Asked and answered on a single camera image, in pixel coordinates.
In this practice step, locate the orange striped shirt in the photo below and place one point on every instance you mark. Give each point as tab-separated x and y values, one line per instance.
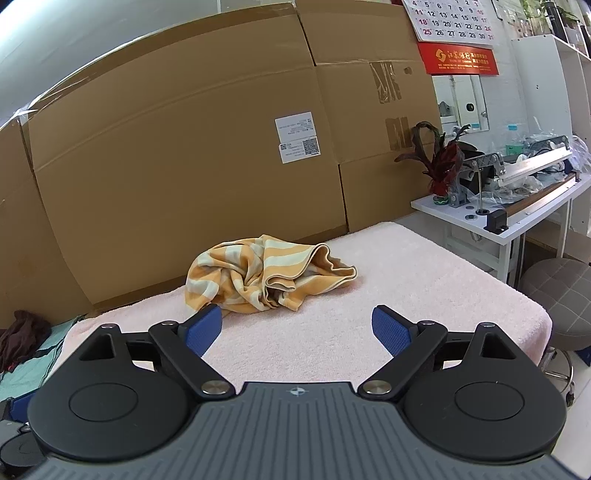
258	272

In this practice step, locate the pink towel blanket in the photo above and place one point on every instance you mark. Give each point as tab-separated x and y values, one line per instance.
392	277

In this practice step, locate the white table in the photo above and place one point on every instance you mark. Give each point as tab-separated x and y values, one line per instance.
461	221

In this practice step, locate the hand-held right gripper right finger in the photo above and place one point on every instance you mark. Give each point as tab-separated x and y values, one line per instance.
388	327

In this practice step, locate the white shelf unit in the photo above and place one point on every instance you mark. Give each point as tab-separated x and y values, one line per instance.
540	83

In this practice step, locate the small black box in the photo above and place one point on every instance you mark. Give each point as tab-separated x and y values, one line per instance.
496	221

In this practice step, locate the white shipping label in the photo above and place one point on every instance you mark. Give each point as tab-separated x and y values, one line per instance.
298	136

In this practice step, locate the grey metal sealing machine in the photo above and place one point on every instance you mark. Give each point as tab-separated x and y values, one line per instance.
485	161

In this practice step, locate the grey round stool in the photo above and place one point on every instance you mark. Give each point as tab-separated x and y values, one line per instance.
558	286

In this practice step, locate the large labelled cardboard box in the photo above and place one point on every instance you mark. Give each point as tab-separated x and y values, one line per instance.
161	161

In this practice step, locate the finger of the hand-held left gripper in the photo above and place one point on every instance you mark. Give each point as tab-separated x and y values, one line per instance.
21	407

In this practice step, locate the red-leaved potted plant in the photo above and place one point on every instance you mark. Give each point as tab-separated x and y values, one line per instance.
445	161

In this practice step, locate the wall calendar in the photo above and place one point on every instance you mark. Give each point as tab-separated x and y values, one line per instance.
452	27

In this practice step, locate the dark brown garment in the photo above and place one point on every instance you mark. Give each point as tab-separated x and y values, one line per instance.
23	337

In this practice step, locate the clear plastic bags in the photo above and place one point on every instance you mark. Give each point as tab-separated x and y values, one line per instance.
531	143

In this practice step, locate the plain cardboard box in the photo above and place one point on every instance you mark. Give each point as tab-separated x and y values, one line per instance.
355	27
378	194

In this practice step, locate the tape-marked cardboard box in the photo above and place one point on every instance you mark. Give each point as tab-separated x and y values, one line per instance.
351	115

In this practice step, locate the green potted plant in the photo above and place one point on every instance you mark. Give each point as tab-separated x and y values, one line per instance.
535	9

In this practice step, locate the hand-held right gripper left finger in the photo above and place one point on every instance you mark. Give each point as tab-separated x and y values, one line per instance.
207	325

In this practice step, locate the small-labelled cardboard box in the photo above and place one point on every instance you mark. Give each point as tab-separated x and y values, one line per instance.
27	230

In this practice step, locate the teal cloth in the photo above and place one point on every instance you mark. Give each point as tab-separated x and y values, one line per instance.
27	376

